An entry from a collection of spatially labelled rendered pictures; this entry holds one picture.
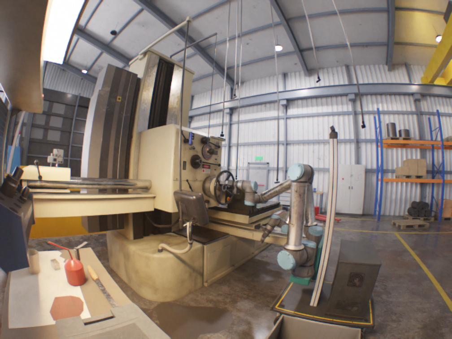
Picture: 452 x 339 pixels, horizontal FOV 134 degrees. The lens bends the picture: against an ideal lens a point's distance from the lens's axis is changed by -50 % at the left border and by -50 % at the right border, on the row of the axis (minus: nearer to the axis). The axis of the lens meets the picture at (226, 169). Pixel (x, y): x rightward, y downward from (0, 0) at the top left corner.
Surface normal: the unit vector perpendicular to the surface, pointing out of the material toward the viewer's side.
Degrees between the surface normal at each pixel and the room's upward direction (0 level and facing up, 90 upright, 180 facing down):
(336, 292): 90
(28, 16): 180
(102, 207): 90
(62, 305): 16
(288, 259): 95
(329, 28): 169
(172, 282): 90
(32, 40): 180
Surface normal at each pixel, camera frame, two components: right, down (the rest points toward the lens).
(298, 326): -0.57, -0.06
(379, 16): -0.15, 0.97
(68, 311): 0.33, -0.89
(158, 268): 0.22, -0.02
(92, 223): 0.82, 0.02
